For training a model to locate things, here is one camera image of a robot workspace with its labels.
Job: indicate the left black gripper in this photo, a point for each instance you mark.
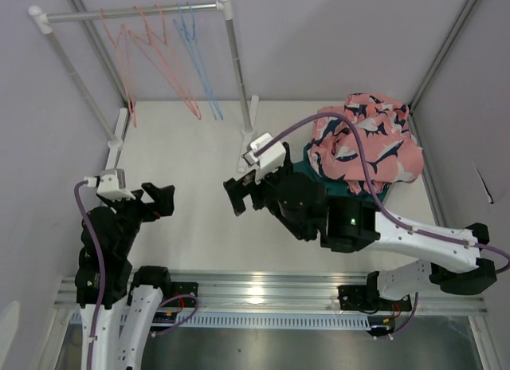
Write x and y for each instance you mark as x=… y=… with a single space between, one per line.
x=162 y=197

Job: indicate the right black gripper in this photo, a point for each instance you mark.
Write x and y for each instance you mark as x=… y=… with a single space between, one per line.
x=247 y=185

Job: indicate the teal shorts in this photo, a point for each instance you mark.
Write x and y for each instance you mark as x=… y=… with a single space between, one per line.
x=333 y=187

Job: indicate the pink patterned shorts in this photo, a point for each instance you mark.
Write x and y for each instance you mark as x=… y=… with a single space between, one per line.
x=391 y=151

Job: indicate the blue wire hanger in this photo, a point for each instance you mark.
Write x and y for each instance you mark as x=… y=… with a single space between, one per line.
x=178 y=26
x=191 y=36

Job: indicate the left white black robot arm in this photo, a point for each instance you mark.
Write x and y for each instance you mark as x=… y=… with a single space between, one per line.
x=117 y=303

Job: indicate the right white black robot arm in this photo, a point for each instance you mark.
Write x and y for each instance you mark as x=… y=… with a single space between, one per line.
x=445 y=259

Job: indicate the metal clothes rack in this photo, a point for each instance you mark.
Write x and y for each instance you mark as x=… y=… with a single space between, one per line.
x=44 y=21

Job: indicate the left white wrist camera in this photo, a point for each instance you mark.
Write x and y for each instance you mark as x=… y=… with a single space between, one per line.
x=110 y=184

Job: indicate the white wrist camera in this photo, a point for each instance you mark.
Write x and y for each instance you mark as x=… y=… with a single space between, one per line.
x=110 y=184
x=265 y=152

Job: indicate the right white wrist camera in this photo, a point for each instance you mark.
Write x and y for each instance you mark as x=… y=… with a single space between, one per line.
x=265 y=152

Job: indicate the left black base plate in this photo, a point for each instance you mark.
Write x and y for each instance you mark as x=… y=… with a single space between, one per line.
x=181 y=288

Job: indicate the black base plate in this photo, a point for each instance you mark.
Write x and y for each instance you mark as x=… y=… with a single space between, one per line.
x=181 y=288
x=364 y=299

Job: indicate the aluminium mounting rail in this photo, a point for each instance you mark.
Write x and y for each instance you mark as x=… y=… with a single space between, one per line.
x=265 y=292

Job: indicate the white slotted cable duct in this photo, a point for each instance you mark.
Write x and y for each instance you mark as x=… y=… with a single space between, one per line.
x=231 y=320

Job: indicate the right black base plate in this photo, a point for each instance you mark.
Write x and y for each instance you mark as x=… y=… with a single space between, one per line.
x=364 y=299

